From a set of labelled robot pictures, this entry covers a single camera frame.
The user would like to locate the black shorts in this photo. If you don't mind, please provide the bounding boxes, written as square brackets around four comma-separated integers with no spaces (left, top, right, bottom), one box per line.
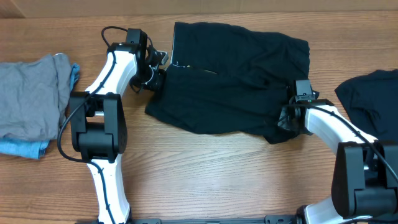
[146,22,310,144]

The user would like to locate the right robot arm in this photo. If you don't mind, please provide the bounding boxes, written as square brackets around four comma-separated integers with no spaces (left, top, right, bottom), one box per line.
[277,80,397,223]

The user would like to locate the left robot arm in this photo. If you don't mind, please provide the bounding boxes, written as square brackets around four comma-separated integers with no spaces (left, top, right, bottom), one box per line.
[65,28,168,223]

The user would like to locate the black shirt pile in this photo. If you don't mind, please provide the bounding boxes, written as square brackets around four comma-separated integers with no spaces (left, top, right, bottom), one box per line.
[335,70,397,141]

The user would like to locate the grey folded shirt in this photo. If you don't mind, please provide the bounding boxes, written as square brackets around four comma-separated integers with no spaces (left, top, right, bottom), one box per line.
[1,53,72,141]

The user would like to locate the blue folded shirt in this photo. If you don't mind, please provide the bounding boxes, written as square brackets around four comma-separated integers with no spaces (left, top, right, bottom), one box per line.
[1,63,80,159]

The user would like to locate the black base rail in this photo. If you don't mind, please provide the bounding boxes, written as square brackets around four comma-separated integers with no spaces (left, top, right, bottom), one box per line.
[126,215,303,224]

